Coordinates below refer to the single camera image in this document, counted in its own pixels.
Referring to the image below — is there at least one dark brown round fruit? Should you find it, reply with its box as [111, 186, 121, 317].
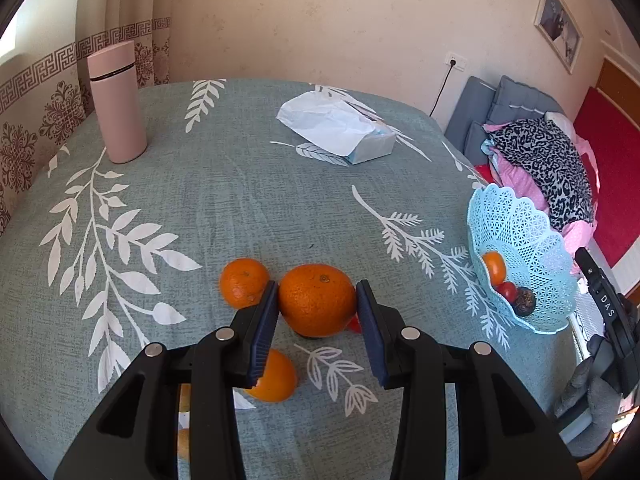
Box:
[513, 287, 538, 317]

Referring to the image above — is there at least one orange and white headboard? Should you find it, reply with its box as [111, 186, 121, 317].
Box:
[595, 41, 640, 128]

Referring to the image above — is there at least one leopard print clothes pile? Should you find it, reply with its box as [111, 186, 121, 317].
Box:
[481, 122, 599, 277]

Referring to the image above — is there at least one patterned beige curtain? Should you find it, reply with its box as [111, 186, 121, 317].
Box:
[0, 0, 174, 241]

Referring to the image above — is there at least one teal leaf-print tablecloth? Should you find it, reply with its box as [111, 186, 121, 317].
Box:
[0, 77, 587, 480]

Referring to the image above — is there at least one pink thermos bottle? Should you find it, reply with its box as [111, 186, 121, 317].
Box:
[87, 39, 149, 165]

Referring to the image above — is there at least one grey cushion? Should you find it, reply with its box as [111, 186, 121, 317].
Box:
[492, 75, 567, 127]
[444, 76, 497, 162]

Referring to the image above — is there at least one framed wall picture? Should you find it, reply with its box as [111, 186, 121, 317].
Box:
[533, 0, 585, 75]

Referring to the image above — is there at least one large orange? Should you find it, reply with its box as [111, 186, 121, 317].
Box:
[278, 263, 357, 338]

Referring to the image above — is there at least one small orange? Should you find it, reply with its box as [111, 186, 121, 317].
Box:
[219, 258, 271, 310]
[245, 348, 299, 404]
[481, 251, 508, 285]

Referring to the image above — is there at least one black power cable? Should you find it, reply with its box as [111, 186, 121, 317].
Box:
[429, 63, 457, 119]

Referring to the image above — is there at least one light blue lattice basket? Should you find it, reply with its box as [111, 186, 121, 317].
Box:
[467, 183, 579, 335]

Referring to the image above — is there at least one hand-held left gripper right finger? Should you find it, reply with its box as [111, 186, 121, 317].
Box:
[355, 279, 584, 480]

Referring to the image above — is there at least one white tissue pack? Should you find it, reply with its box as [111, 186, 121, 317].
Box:
[276, 91, 396, 167]

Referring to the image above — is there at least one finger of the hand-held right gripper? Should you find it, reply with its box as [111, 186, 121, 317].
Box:
[574, 247, 602, 288]

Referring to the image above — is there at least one white pillow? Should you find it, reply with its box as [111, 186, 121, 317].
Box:
[544, 111, 577, 137]

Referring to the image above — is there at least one red blanket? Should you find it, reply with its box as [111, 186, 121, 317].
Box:
[571, 86, 640, 282]

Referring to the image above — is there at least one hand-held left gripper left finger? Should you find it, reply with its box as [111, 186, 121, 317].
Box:
[52, 280, 281, 480]

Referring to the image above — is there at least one leopard-print cloth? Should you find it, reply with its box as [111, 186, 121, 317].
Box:
[487, 119, 594, 231]

